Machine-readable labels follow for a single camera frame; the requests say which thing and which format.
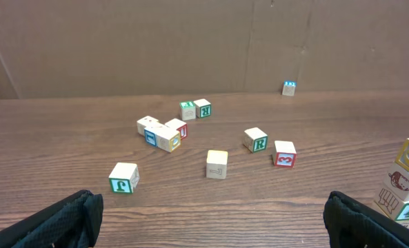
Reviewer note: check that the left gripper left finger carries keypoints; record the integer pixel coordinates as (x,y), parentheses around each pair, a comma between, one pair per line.
(74,221)

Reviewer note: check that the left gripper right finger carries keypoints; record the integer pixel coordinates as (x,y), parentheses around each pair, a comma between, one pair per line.
(352,224)

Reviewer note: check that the green number four block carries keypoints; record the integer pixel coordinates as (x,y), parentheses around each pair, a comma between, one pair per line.
(392,205)

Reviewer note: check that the blue top picture block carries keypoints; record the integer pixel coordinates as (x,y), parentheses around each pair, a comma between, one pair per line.
(397,180)

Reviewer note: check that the green J letter block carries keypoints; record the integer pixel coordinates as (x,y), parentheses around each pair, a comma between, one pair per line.
(124,178)

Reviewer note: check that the red number three block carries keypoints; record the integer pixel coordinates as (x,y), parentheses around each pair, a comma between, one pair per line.
(285,154)

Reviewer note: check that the blue side cluster block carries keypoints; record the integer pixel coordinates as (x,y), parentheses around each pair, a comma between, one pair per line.
(150,133)

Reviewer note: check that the yellow side cluster block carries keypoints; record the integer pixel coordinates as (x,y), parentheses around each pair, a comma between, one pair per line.
(168,139)

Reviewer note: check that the plain picture block left cluster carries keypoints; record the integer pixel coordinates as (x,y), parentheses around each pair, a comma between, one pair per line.
(142,123)

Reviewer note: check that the green R centre block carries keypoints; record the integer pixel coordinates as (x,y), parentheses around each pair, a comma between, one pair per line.
(255,139)

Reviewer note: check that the red side cluster block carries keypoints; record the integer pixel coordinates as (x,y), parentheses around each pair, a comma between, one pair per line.
(180,126)

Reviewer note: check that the yellow top number seven block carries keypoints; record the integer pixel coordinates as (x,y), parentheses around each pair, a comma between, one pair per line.
(216,164)

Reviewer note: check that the blue letter block far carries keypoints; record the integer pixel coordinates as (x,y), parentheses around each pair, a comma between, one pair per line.
(289,88)

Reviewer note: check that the green top letter block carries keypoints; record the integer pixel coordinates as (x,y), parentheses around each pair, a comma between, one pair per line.
(187,110)

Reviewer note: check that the green R side block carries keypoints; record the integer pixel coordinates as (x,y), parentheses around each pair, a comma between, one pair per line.
(203,108)

